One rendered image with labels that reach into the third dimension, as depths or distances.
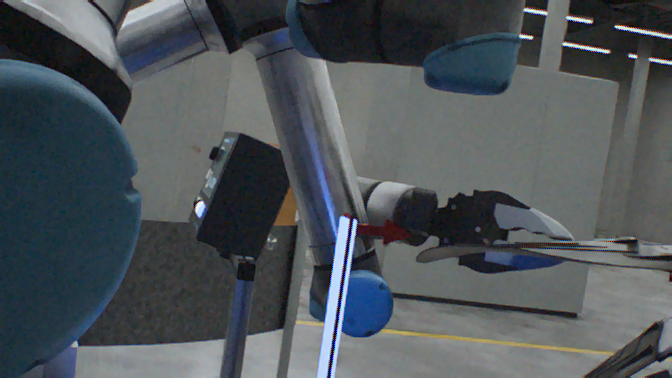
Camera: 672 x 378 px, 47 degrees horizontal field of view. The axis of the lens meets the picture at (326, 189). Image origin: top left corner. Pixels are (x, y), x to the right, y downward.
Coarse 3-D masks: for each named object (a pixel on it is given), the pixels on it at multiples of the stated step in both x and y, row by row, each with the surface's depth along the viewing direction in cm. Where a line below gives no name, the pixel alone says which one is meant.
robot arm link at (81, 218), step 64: (0, 0) 25; (64, 0) 27; (128, 0) 31; (0, 64) 24; (64, 64) 26; (0, 128) 23; (64, 128) 25; (0, 192) 24; (64, 192) 26; (128, 192) 29; (0, 256) 25; (64, 256) 27; (128, 256) 29; (0, 320) 25; (64, 320) 27
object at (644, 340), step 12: (660, 324) 89; (648, 336) 88; (660, 336) 86; (624, 348) 91; (636, 348) 88; (648, 348) 84; (612, 360) 90; (624, 360) 88; (636, 360) 85; (648, 360) 83; (588, 372) 95; (600, 372) 90; (612, 372) 87; (624, 372) 85; (636, 372) 83
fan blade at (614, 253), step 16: (608, 240) 79; (624, 240) 79; (416, 256) 81; (432, 256) 80; (448, 256) 82; (544, 256) 64; (560, 256) 65; (576, 256) 68; (592, 256) 69; (608, 256) 71; (624, 256) 72; (640, 256) 72; (656, 256) 72
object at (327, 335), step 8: (344, 224) 68; (344, 232) 68; (344, 240) 68; (336, 248) 70; (344, 248) 68; (336, 256) 70; (336, 264) 69; (336, 272) 69; (336, 280) 68; (336, 288) 68; (336, 296) 68; (328, 304) 70; (336, 304) 68; (328, 312) 70; (328, 320) 69; (328, 328) 69; (328, 336) 69; (328, 344) 69; (328, 352) 69; (320, 360) 70; (328, 360) 69; (320, 368) 70; (320, 376) 70
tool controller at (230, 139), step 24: (240, 144) 123; (264, 144) 124; (216, 168) 134; (240, 168) 124; (264, 168) 125; (216, 192) 123; (240, 192) 124; (264, 192) 125; (192, 216) 141; (216, 216) 123; (240, 216) 124; (264, 216) 125; (216, 240) 124; (240, 240) 125; (264, 240) 126
